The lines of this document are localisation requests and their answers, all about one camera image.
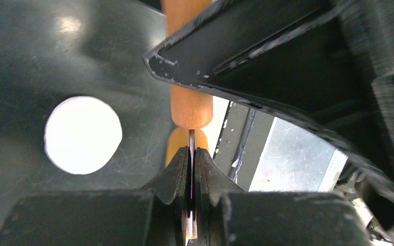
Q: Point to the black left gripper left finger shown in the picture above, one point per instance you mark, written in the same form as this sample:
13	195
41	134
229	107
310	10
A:
152	215

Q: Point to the wooden rolling pin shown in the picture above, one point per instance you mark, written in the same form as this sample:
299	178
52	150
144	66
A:
191	110

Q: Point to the white dough disc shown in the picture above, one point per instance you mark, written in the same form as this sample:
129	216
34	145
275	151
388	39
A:
81	135

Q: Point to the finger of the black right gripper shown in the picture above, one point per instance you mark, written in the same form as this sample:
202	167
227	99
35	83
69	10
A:
325	66

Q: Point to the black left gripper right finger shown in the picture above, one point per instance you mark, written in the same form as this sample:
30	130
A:
228	215

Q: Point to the black baking tray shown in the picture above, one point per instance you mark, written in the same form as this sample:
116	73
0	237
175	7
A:
53	50

